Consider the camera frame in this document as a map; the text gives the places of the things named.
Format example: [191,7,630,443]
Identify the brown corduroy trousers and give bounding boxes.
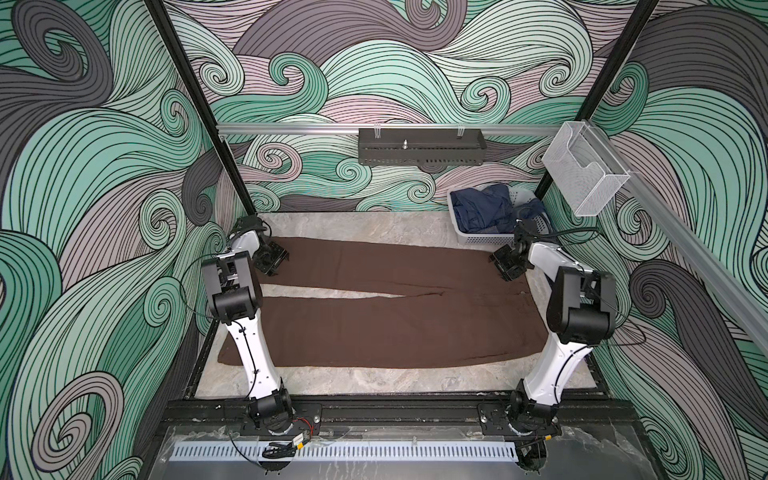
[217,236,550,369]

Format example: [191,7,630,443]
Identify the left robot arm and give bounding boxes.
[201,214,294,432]

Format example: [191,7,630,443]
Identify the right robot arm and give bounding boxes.
[490,220,617,433]

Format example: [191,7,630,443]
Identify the blue denim trousers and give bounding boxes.
[448,184,547,235]

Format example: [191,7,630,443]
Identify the white plastic laundry basket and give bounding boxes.
[447,183,553,244]

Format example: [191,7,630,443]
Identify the clear acrylic wall holder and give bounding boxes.
[542,121,630,217]

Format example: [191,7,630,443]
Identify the aluminium rail back wall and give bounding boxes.
[216,122,561,137]

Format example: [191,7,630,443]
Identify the aluminium rail wall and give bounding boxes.
[590,122,768,337]
[216,122,561,137]

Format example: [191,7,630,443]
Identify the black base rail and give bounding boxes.
[160,390,638,439]

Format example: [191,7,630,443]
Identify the black perforated wall tray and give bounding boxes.
[357,129,488,170]

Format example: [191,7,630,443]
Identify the white slotted cable duct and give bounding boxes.
[169,440,518,463]

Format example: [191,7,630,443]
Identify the aluminium rail right wall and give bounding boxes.
[590,122,768,337]

